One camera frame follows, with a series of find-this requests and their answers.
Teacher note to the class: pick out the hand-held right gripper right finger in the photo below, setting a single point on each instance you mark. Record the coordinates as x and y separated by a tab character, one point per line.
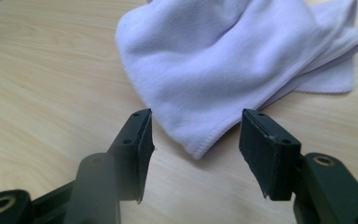
267	155

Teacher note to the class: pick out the white towel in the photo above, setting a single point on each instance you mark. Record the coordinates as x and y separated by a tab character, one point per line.
217	68

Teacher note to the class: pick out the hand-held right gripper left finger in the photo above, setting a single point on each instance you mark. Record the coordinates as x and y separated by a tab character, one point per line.
132	149

